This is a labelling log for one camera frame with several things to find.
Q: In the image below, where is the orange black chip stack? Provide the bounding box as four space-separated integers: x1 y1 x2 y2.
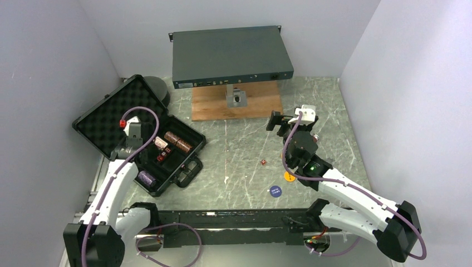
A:
164 131 181 145

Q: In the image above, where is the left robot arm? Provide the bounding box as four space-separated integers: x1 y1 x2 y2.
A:
63 106 170 266

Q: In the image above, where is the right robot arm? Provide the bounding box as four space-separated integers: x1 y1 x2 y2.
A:
277 122 427 263

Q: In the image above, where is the black poker set case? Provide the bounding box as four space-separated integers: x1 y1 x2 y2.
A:
72 75 206 197

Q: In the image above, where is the playing card deck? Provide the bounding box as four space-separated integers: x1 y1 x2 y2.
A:
154 136 169 150

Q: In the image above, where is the orange dealer button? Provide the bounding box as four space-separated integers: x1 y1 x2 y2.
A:
284 172 297 182

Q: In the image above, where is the purple chip stack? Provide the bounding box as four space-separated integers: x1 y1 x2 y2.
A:
137 170 157 187

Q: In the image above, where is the black round speaker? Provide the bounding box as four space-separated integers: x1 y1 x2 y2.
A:
144 76 170 107

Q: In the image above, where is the blue small blind button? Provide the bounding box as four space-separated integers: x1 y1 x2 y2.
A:
268 185 282 198

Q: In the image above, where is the wooden base board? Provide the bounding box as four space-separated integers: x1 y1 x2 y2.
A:
191 81 283 121

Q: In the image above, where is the dark teal rack device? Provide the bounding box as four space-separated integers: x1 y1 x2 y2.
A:
170 25 294 89

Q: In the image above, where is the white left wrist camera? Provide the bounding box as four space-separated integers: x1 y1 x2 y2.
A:
119 116 140 136

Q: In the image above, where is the metal stand post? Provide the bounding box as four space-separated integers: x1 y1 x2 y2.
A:
225 84 247 108

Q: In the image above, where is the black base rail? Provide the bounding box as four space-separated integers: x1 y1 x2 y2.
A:
140 208 328 248

